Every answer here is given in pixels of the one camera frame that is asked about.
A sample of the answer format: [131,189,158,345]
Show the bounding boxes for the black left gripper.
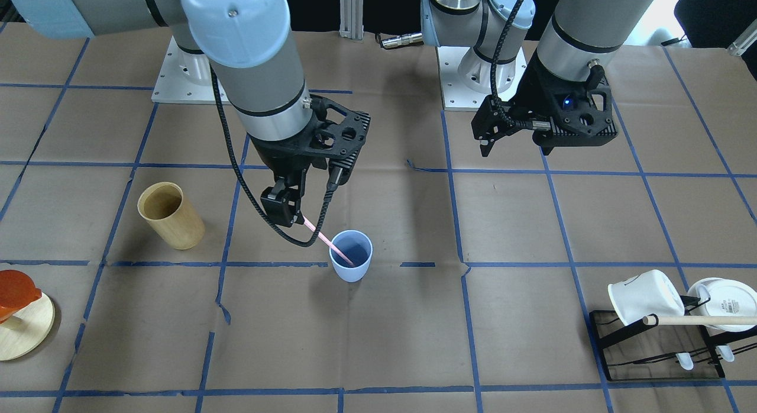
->
[471,53,617,157]

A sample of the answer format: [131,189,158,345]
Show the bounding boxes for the tan bamboo cylinder holder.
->
[137,182,205,250]

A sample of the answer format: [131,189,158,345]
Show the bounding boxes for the round wooden stand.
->
[1,293,55,362]

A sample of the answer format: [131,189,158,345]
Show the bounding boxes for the white cup on rack rear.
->
[687,278,756,317]

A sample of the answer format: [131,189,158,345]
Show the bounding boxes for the pink chopstick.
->
[305,217,356,267]

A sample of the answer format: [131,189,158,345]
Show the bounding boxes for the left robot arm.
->
[420,0,654,157]

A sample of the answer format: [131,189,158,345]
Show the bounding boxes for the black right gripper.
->
[248,93,370,227]

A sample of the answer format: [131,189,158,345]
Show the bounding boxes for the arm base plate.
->
[151,38,215,105]
[437,46,527,112]

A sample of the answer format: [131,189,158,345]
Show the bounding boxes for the black wire cup rack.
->
[589,309,724,382]

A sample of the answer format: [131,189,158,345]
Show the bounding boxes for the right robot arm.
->
[11,0,370,228]

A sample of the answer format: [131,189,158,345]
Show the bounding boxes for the orange object on stand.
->
[1,269,41,324]

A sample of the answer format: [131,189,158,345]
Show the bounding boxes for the wooden rack dowel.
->
[642,314,756,327]

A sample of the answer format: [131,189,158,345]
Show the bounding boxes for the light blue plastic cup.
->
[329,230,373,283]

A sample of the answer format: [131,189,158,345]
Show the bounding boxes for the white cup on rack front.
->
[607,269,685,326]

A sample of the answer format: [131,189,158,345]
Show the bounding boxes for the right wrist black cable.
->
[210,67,344,248]

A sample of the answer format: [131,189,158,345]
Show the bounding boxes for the metal cable connector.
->
[375,32,423,50]

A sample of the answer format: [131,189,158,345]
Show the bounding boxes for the aluminium frame post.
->
[339,0,364,41]

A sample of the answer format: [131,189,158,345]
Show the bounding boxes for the white cup on rack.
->
[687,278,756,317]
[607,269,685,326]

